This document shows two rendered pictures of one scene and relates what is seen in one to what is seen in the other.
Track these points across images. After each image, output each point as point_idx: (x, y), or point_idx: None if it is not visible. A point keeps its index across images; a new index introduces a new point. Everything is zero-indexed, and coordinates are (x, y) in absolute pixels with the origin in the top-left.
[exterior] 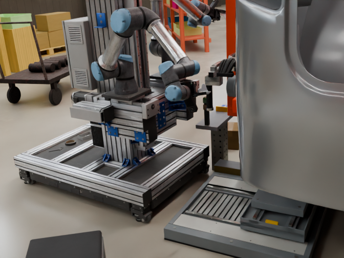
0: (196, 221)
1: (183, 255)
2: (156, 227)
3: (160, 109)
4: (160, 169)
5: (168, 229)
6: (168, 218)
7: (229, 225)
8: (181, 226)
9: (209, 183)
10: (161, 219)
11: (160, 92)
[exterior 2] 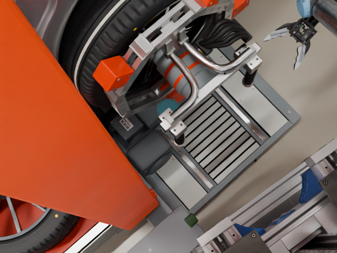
0: (260, 112)
1: (287, 85)
2: (299, 148)
3: (285, 214)
4: (277, 215)
5: (296, 112)
6: (280, 159)
7: (228, 90)
8: (279, 112)
9: (206, 193)
10: (289, 161)
11: (280, 240)
